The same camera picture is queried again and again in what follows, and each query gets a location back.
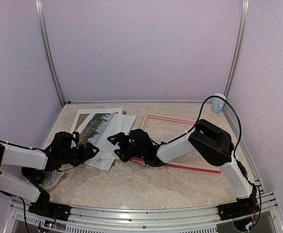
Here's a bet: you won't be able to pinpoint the pink wooden picture frame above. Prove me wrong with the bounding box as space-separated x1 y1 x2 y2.
132 114 221 174

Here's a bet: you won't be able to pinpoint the right aluminium corner post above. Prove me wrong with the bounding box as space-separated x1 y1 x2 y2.
224 0 250 97

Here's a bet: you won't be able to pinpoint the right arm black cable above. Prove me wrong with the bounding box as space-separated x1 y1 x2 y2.
193 96 262 219

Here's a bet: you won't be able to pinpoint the brown backing board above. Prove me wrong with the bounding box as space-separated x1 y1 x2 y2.
71 108 127 131

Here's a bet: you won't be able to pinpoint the white paper sheets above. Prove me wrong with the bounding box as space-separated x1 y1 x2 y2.
84 115 136 171

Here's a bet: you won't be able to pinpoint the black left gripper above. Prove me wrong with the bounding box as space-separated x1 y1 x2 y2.
60 142 99 167

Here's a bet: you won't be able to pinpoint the left aluminium corner post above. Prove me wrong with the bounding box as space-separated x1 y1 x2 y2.
35 0 66 107

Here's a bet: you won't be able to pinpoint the front aluminium rail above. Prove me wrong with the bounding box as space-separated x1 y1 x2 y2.
3 191 283 233

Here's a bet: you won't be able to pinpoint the black cup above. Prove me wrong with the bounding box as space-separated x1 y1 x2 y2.
21 167 45 185

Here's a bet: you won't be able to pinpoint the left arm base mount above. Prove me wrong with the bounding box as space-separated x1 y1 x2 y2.
29 193 72 221

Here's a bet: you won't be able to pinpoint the forest landscape photo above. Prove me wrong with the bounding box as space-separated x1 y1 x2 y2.
78 113 117 147

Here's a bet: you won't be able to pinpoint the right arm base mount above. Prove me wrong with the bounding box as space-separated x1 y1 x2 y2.
218 185 261 221

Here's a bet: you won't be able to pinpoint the white photo mat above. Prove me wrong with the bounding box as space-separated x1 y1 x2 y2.
70 108 123 137

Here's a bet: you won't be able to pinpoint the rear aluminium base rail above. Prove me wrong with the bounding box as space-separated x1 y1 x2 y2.
64 100 203 105

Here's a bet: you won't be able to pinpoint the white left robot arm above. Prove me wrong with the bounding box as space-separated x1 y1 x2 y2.
0 132 99 216

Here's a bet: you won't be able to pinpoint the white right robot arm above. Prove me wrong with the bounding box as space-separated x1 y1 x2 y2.
107 119 257 216

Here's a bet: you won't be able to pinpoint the aluminium corner post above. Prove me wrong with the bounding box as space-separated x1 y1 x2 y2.
35 0 66 107
224 0 250 97

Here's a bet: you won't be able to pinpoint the light blue mug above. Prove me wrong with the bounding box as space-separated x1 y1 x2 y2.
212 93 226 114

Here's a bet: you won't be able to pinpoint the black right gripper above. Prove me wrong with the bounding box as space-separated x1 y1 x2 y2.
108 132 145 161

